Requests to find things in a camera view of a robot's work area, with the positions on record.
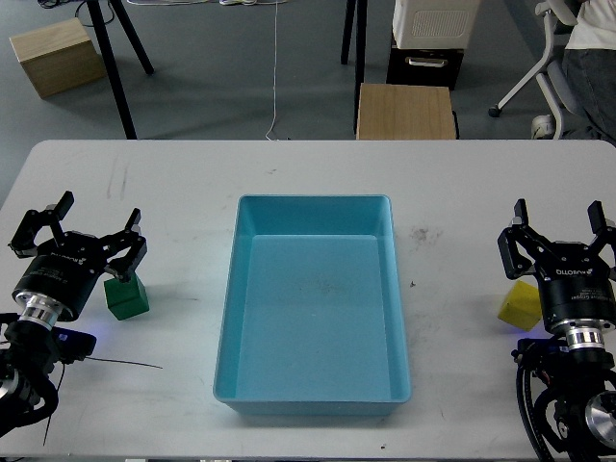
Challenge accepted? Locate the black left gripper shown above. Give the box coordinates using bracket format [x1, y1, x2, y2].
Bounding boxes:
[9, 191, 147, 321]

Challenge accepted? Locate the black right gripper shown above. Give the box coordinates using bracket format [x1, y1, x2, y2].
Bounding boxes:
[498, 198, 615, 333]

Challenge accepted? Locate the green block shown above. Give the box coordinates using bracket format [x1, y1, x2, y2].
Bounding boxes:
[104, 274, 149, 321]

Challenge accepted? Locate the yellow block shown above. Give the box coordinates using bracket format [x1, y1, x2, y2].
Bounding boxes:
[498, 281, 542, 331]

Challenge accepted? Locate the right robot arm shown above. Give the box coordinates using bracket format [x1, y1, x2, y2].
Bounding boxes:
[498, 199, 615, 461]

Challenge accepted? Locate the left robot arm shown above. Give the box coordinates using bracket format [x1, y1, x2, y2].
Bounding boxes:
[1, 192, 149, 434]

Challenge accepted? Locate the wooden box left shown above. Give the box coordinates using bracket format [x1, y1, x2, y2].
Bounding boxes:
[10, 18, 106, 99]

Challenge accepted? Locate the white appliance box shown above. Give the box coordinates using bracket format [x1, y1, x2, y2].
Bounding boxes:
[393, 0, 481, 50]

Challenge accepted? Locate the white office chair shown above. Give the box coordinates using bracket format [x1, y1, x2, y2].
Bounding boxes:
[488, 0, 584, 140]

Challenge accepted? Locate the seated person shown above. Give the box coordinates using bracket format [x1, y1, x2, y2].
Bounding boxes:
[530, 0, 616, 145]

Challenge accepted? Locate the black drawer cabinet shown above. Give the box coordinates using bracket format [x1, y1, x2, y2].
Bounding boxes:
[386, 39, 465, 90]

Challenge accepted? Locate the blue plastic bin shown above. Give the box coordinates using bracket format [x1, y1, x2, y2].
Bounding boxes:
[213, 195, 412, 416]

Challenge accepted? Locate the black table legs left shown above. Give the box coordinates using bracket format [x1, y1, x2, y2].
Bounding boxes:
[76, 1, 155, 140]

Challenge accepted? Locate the black table leg centre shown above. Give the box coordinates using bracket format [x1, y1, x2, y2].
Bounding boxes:
[340, 0, 370, 136]

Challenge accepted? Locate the black cable tie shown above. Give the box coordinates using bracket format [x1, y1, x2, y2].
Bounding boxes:
[42, 355, 163, 447]

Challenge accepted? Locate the white hanging cable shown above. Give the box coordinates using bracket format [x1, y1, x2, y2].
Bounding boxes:
[125, 0, 292, 142]

